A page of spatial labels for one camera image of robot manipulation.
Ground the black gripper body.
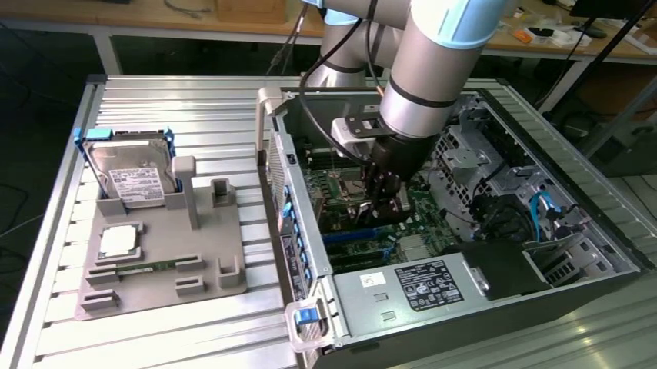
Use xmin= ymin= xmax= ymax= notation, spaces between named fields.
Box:
xmin=370 ymin=134 xmax=436 ymax=184

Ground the blue expansion slot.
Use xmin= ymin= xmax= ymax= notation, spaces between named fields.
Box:
xmin=321 ymin=228 xmax=376 ymax=244

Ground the CPU socket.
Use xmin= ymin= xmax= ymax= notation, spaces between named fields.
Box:
xmin=331 ymin=171 xmax=371 ymax=203

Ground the green motherboard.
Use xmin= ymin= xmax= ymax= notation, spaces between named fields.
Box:
xmin=299 ymin=149 xmax=458 ymax=270

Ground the grey metal disk bay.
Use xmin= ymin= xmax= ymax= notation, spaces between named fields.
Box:
xmin=430 ymin=122 xmax=514 ymax=231

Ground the silver chipset heatsink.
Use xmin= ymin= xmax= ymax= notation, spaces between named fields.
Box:
xmin=398 ymin=234 xmax=430 ymax=257

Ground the silver power supply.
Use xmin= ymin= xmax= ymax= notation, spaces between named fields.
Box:
xmin=331 ymin=251 xmax=488 ymax=339

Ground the black plastic shroud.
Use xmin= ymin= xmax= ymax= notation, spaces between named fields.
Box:
xmin=455 ymin=241 xmax=553 ymax=303

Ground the blue case latch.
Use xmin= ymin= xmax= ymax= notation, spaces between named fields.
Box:
xmin=292 ymin=307 xmax=319 ymax=326

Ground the black and silver PC case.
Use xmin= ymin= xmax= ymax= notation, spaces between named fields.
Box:
xmin=255 ymin=86 xmax=651 ymax=369

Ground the grey parts rack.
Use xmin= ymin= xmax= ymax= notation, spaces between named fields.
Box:
xmin=73 ymin=155 xmax=251 ymax=322

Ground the white and black item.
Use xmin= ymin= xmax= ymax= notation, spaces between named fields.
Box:
xmin=527 ymin=25 xmax=587 ymax=48

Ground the black slanted pole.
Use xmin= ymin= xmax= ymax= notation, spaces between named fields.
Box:
xmin=532 ymin=7 xmax=646 ymax=111

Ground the black computer tower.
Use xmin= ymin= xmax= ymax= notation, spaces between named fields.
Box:
xmin=589 ymin=122 xmax=657 ymax=178

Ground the silver hard disk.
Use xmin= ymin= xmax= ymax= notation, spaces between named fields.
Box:
xmin=84 ymin=132 xmax=175 ymax=211

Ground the green RAM stick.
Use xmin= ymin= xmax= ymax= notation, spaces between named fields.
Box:
xmin=115 ymin=259 xmax=179 ymax=274

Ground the silver CPU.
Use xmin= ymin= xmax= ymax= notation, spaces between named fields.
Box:
xmin=97 ymin=226 xmax=143 ymax=259

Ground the blue disk caddy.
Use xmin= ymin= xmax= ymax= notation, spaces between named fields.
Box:
xmin=70 ymin=125 xmax=180 ymax=193

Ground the black monitor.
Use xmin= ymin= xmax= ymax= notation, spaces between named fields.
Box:
xmin=569 ymin=0 xmax=657 ymax=20

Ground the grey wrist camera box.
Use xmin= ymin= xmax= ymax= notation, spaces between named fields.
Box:
xmin=331 ymin=115 xmax=399 ymax=158

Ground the black wire bundle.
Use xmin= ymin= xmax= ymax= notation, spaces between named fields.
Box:
xmin=468 ymin=194 xmax=535 ymax=241

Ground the black camera cable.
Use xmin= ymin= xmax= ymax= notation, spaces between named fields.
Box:
xmin=297 ymin=0 xmax=384 ymax=168

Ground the blue wire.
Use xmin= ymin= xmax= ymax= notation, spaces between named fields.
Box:
xmin=527 ymin=190 xmax=562 ymax=241

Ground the thin black hanging cable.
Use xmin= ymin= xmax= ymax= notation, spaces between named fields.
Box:
xmin=264 ymin=7 xmax=308 ymax=76

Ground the wooden desk white frame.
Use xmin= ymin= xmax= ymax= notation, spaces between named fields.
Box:
xmin=0 ymin=0 xmax=330 ymax=76
xmin=482 ymin=0 xmax=657 ymax=112

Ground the grey coiled cable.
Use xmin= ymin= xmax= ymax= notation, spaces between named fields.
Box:
xmin=163 ymin=0 xmax=212 ymax=15

